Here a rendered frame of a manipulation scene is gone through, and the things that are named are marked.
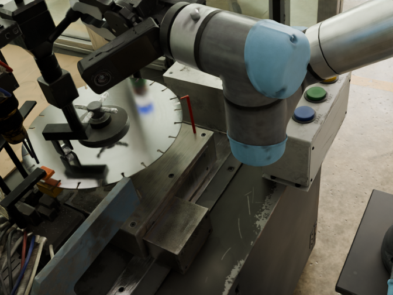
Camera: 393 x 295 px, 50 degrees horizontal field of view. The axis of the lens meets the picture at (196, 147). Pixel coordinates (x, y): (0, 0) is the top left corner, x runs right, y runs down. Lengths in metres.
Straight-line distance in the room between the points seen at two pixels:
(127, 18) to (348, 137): 1.73
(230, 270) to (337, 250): 0.96
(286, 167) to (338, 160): 1.15
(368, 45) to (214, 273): 0.50
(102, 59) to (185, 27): 0.11
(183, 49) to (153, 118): 0.37
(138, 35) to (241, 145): 0.18
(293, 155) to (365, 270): 0.25
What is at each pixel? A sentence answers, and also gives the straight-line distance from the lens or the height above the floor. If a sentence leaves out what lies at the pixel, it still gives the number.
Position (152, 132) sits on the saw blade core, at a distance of 0.83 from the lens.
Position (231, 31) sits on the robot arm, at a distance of 0.47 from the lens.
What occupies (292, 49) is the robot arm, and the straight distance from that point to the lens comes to 0.45.
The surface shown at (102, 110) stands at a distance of 0.84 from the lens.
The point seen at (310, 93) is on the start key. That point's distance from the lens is 0.94.
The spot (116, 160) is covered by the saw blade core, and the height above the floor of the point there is 0.95.
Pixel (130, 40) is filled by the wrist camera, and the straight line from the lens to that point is 0.54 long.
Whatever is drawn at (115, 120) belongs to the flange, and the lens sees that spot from 0.87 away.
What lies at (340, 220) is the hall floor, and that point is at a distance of 1.85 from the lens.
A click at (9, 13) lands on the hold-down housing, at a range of 0.66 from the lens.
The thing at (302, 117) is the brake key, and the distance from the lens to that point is 0.88.
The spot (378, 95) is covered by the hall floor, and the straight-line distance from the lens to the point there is 2.44.
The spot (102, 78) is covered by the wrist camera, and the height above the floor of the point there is 1.20.
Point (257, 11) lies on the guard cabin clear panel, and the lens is 1.10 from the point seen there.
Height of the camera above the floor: 1.48
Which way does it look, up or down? 43 degrees down
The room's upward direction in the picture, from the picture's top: 12 degrees counter-clockwise
